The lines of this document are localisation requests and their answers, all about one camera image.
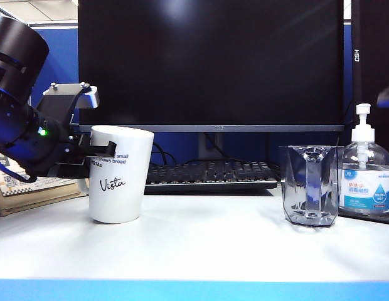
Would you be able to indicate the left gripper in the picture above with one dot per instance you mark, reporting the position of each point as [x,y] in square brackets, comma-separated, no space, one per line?
[75,150]

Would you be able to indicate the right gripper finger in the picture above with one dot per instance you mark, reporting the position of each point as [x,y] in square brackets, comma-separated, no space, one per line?
[387,97]

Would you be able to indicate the white ceramic mug Vista print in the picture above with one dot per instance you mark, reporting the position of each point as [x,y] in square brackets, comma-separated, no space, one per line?
[119,200]

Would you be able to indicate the transparent faceted plastic cup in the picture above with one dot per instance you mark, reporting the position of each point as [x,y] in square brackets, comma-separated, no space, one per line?
[310,188]

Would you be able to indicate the black HSD monitor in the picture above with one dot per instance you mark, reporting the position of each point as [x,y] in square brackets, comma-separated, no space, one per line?
[375,47]

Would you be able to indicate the beige desk calendar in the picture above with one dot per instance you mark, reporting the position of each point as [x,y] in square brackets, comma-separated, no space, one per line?
[25,200]

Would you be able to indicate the clear hand sanitizer pump bottle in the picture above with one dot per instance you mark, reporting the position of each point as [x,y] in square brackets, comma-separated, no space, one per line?
[368,188]

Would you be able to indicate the grey monitor stand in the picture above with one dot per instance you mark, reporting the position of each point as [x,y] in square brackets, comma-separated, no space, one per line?
[210,147]

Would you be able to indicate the black keyboard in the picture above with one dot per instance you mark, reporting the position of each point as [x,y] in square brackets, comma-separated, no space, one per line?
[213,175]

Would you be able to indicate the black AOC monitor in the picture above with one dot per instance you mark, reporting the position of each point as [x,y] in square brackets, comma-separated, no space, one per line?
[210,62]

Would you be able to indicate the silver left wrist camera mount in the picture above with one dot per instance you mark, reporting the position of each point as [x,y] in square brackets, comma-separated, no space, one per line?
[72,97]

